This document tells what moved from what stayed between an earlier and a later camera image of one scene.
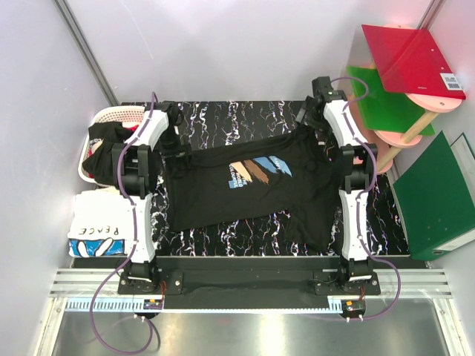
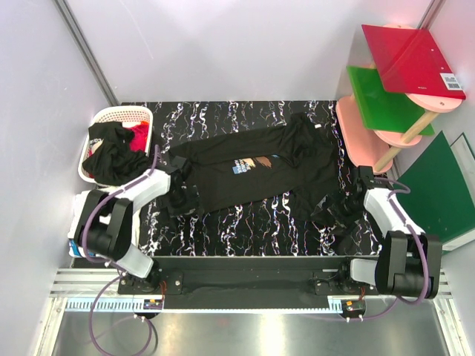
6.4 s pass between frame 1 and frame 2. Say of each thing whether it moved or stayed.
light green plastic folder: stayed
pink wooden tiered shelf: stayed
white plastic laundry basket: stayed
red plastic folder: stayed
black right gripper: moved
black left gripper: moved
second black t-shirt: stayed
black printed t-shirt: moved
